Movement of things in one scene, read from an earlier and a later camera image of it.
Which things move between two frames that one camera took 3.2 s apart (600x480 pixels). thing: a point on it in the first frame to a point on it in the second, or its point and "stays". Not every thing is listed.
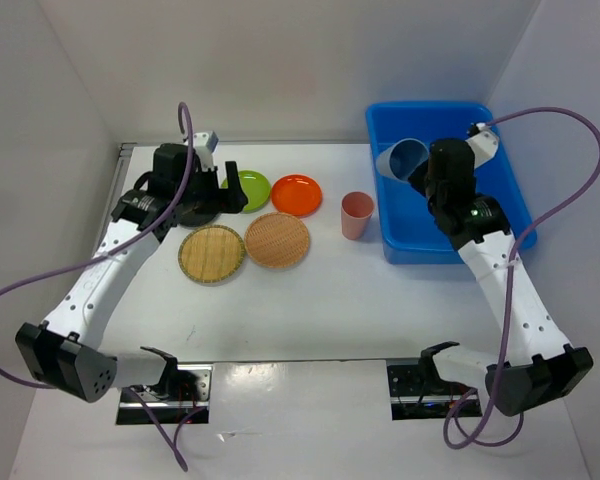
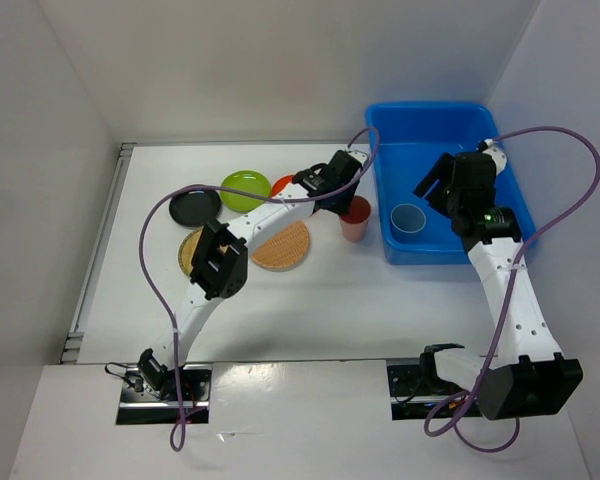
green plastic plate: (255, 186) stays
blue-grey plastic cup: (399, 159) to (408, 218)
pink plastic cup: (356, 211) stays
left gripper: (231, 200) to (342, 208)
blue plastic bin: (411, 232) stays
